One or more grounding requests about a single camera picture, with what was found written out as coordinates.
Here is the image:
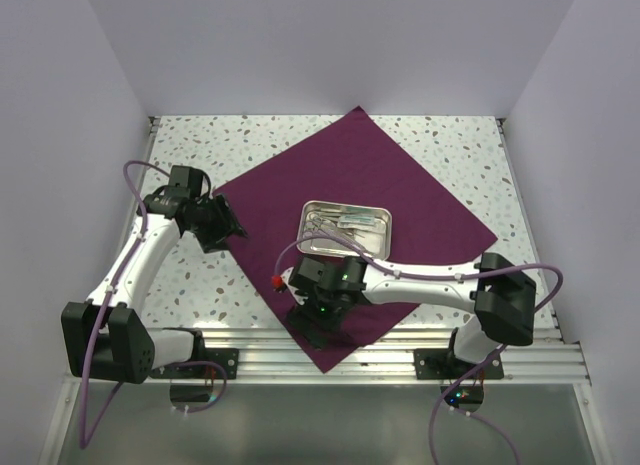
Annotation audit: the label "stainless steel tray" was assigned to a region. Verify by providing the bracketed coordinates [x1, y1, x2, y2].
[297, 200, 392, 260]

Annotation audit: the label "small green-white packet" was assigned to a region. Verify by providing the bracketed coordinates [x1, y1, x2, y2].
[337, 215, 377, 230]

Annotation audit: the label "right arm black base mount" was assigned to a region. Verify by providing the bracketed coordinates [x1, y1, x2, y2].
[413, 348, 505, 380]

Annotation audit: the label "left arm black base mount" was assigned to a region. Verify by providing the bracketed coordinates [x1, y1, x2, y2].
[150, 348, 240, 380]

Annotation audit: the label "silver forceps scissors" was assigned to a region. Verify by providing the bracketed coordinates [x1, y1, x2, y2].
[301, 211, 340, 238]

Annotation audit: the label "purple surgical drape cloth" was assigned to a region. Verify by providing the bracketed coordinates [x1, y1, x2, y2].
[211, 105, 499, 375]

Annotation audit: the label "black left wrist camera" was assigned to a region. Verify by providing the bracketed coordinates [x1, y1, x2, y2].
[143, 165, 212, 219]

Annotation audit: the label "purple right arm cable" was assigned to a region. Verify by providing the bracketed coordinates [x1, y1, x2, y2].
[275, 234, 564, 465]

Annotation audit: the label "aluminium table edge rail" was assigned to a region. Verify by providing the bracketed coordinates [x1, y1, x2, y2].
[61, 324, 594, 386]

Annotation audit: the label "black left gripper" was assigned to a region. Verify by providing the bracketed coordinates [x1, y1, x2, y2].
[186, 192, 247, 253]

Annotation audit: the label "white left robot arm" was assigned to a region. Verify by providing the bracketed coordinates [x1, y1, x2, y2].
[61, 194, 247, 384]

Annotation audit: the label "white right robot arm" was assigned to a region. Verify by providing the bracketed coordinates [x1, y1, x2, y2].
[286, 253, 536, 378]

